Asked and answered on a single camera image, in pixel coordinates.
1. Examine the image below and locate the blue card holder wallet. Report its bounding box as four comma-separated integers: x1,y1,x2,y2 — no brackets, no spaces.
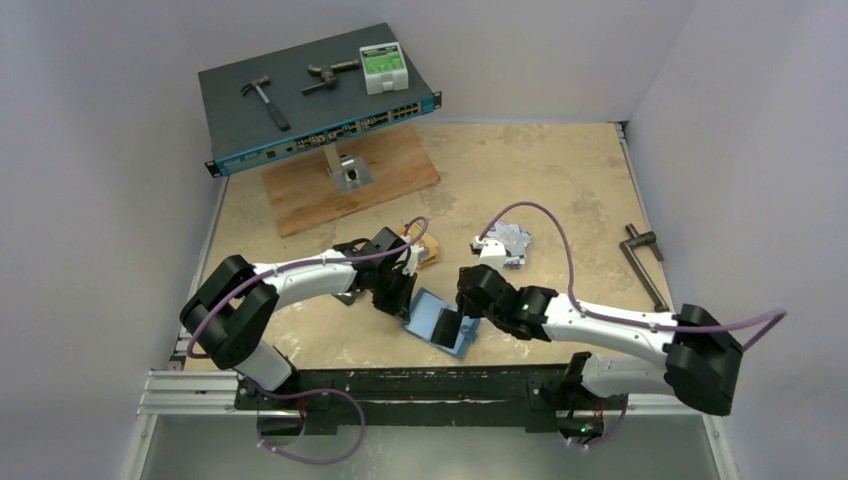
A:
404,288,480,359

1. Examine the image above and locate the black credit card stack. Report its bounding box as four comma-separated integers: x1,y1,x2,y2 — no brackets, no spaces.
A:
333,291,359,306

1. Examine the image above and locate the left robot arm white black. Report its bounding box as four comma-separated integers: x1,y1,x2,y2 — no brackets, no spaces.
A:
179,228,417,409

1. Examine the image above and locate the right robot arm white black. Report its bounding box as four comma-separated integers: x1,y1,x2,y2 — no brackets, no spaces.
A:
456,265,744,416

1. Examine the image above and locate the gold credit card stack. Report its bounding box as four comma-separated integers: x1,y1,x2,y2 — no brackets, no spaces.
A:
396,222,439,273

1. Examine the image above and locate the wooden board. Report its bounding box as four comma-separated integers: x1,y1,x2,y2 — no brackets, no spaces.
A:
262,126,440,238

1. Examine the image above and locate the small hammer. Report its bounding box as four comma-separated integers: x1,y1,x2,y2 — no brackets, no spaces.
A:
240,75,290,132

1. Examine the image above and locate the white green electrical module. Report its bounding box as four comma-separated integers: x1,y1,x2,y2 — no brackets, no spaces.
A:
359,42,410,95

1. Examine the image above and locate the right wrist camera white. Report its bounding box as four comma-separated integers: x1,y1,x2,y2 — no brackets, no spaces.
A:
470,236,507,270

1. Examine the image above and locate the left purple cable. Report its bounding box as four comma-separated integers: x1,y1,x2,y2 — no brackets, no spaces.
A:
185,215,431,399

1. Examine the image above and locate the metal stand bracket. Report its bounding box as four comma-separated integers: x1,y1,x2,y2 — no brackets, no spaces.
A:
323,143,373,194

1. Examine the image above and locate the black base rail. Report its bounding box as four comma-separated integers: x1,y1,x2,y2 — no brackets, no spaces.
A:
234,364,626,435

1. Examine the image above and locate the metal door lever handle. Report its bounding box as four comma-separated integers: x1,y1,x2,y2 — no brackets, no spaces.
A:
619,223,670,312

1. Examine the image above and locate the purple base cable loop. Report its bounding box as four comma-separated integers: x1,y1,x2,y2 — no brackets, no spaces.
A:
255,386,368,465

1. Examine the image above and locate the network switch grey teal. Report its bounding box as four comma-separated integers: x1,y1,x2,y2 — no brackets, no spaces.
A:
198,23,443,178

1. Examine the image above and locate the bronze door handle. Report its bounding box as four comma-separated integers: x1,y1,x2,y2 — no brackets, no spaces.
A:
301,59,361,96

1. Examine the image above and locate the aluminium frame rail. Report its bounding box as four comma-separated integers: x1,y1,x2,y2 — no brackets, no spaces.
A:
132,317,737,480

